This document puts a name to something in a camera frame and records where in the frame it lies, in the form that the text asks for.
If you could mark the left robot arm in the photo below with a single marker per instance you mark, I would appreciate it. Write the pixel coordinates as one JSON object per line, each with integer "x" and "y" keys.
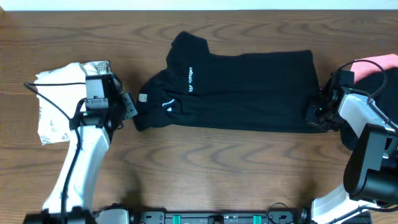
{"x": 97, "y": 116}

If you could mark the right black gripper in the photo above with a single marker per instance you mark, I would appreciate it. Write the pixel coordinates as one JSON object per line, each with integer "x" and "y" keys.
{"x": 311, "y": 120}

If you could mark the white patterned folded cloth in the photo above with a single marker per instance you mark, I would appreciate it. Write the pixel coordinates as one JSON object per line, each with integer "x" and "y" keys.
{"x": 59, "y": 92}

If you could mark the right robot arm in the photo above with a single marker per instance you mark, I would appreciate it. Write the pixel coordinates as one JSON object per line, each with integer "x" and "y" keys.
{"x": 365, "y": 114}

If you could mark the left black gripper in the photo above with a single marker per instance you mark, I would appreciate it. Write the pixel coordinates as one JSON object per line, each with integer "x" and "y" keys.
{"x": 131, "y": 110}

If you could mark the black clothes pile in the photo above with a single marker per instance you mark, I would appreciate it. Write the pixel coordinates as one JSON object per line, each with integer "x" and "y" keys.
{"x": 386, "y": 101}

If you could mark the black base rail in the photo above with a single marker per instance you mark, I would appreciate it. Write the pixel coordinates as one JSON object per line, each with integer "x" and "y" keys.
{"x": 214, "y": 217}

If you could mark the pink garment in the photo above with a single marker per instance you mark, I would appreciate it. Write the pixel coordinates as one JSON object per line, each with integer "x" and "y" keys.
{"x": 363, "y": 69}

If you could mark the black t-shirt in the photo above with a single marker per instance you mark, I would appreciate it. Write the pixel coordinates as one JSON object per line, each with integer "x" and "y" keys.
{"x": 255, "y": 92}

